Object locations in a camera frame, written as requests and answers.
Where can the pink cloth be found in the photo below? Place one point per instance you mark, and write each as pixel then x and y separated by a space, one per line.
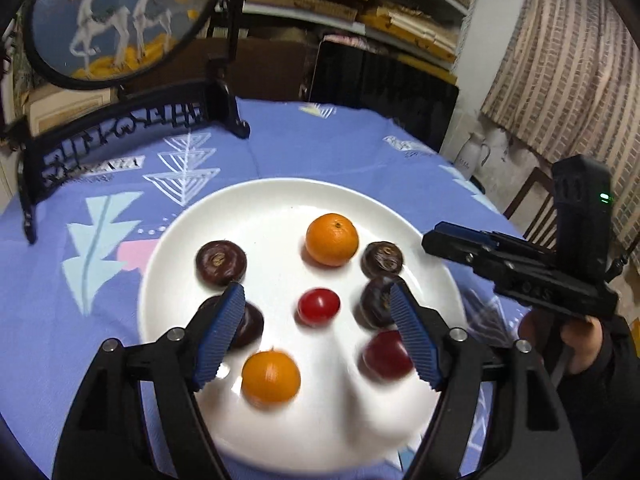
pixel 346 41

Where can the brown cardboard box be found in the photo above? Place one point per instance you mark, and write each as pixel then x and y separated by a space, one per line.
pixel 275 70

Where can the dark red plum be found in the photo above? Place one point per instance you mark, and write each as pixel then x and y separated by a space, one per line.
pixel 384 356

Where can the red cherry tomato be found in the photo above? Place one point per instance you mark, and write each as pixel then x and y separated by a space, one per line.
pixel 318 306

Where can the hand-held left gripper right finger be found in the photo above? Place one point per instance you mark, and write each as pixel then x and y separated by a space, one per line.
pixel 412 337

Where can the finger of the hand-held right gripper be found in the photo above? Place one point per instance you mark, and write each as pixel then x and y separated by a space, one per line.
pixel 460 252
pixel 462 231

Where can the person's right forearm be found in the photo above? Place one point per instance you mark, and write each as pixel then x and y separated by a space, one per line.
pixel 610 395

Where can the white oval plate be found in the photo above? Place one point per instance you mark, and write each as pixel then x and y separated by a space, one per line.
pixel 280 280

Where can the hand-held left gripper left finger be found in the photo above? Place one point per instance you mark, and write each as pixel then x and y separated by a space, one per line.
pixel 220 335

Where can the checked beige curtain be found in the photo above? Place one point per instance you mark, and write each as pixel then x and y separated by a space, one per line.
pixel 565 50

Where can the black flat panel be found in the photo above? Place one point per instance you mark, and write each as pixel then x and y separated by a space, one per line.
pixel 380 90

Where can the white jug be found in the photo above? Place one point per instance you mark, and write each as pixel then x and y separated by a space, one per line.
pixel 470 157

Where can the person's right hand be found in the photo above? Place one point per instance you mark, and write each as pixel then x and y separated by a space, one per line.
pixel 582 340

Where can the slatted wooden chair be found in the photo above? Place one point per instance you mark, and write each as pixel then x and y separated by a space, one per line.
pixel 530 195

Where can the dark brown water chestnut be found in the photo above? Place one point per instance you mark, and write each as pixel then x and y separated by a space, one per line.
pixel 251 327
pixel 220 262
pixel 376 305
pixel 382 260

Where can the round deer screen black stand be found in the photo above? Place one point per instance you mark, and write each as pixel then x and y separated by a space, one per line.
pixel 100 20

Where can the wooden framed panel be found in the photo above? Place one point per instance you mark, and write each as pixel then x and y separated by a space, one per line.
pixel 65 107

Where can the orange mandarin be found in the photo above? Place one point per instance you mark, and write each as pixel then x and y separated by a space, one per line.
pixel 332 239
pixel 270 377

